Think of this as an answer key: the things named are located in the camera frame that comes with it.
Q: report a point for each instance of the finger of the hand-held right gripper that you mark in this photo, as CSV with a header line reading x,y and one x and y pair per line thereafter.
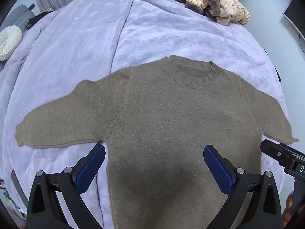
x,y
274,151

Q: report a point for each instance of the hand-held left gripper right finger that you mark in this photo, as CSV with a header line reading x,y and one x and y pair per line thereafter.
x,y
218,169

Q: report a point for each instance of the dark flat screen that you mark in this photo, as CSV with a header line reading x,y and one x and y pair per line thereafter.
x,y
296,14

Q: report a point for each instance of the round white pleated cushion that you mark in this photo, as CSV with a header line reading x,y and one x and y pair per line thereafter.
x,y
9,43

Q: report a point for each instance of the cream brown striped fleece blanket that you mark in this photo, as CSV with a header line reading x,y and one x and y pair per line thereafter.
x,y
214,2

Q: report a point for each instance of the person's right hand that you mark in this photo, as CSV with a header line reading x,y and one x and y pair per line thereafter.
x,y
287,210

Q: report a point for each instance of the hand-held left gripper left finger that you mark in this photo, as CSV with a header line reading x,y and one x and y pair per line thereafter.
x,y
91,169

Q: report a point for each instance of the lilac plush blanket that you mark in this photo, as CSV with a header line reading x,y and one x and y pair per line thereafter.
x,y
83,52

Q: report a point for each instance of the olive brown knit sweater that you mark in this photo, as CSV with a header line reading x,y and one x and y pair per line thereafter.
x,y
166,124

